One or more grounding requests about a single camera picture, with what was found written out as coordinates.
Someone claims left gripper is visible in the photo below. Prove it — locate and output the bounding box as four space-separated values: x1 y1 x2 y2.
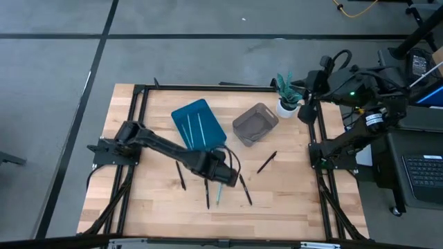
197 150 240 187

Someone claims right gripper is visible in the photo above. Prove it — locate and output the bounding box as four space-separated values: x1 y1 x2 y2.
289 68 335 125

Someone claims green leafy plant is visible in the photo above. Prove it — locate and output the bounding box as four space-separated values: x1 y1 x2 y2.
276 71 304 111

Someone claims white plant pot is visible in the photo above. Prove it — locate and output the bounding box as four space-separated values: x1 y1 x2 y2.
275 98 300 120

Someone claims blue plastic bin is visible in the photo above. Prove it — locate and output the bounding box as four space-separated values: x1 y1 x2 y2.
170 98 228 152

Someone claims grey plastic bin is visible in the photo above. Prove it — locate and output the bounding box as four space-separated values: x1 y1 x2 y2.
232 102 280 147

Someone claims black cart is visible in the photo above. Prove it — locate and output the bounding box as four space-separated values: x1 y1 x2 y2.
356 103 443 217

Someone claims blue-lit monitor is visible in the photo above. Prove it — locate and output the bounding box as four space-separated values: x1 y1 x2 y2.
413 80 443 109

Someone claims black pole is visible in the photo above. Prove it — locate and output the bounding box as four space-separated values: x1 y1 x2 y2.
390 6 443 59

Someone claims laptop keyboard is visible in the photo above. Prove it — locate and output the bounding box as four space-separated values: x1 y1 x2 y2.
401 154 443 205

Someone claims black left camera cable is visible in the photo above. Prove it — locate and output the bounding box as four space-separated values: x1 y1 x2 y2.
221 145 242 176

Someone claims black camera cable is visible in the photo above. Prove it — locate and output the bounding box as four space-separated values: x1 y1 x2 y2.
221 145 242 176
332 49 353 70

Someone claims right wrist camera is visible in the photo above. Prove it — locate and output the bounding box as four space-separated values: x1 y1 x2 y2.
320 55 334 72

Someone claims black right camera cable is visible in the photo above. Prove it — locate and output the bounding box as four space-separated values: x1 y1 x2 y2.
332 49 353 70

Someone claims black table frame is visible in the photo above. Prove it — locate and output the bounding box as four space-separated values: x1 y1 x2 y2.
78 77 370 243

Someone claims yellow cable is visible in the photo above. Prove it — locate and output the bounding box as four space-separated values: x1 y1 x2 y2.
332 0 380 19

